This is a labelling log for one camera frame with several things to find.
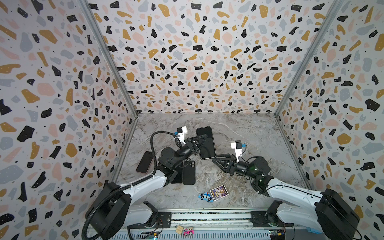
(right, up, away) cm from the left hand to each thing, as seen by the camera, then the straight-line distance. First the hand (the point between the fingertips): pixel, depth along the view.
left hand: (208, 136), depth 64 cm
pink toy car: (-9, -44, +5) cm, 46 cm away
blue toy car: (0, -33, +16) cm, 36 cm away
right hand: (+2, -10, 0) cm, 10 cm away
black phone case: (-10, -23, +26) cm, 37 cm away
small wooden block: (-13, -44, +6) cm, 47 cm away
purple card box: (+7, -32, +17) cm, 37 cm away
